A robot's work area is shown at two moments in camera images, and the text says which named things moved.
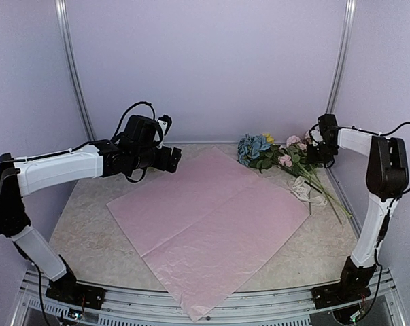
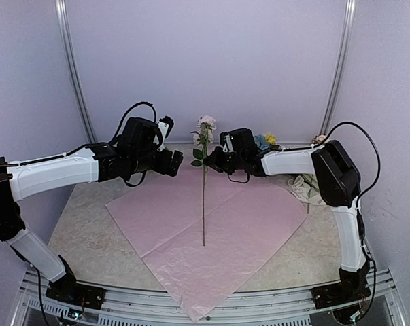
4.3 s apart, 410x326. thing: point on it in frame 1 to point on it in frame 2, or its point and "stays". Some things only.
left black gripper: [163, 163] stays
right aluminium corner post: [342, 56] stays
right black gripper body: [322, 153] to [232, 162]
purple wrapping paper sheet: [212, 227] stays
